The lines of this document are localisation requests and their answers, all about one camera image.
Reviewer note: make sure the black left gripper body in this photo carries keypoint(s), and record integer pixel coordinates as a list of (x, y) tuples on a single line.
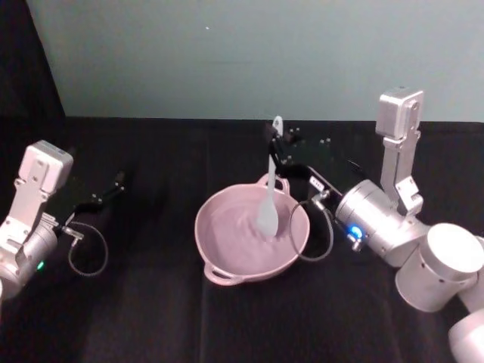
[(64, 204)]

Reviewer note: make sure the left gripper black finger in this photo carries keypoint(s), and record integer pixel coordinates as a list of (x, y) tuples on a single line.
[(102, 199)]

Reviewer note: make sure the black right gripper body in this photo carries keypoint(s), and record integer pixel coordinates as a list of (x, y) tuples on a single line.
[(334, 174)]

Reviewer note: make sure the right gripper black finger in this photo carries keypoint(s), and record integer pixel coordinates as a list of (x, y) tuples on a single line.
[(293, 171), (308, 138)]

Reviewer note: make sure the white plastic spatula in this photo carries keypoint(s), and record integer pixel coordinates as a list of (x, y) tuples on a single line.
[(267, 219)]

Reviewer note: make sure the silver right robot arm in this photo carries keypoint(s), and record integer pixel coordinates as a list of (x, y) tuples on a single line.
[(378, 219)]

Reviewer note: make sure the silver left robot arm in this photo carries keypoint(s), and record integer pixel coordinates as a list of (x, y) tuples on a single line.
[(41, 162)]

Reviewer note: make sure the black table cloth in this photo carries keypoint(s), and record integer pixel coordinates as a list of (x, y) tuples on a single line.
[(151, 321)]

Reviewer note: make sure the black curtain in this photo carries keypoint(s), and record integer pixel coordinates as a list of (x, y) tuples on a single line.
[(19, 56)]

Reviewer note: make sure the pale wall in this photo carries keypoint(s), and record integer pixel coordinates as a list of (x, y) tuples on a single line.
[(264, 56)]

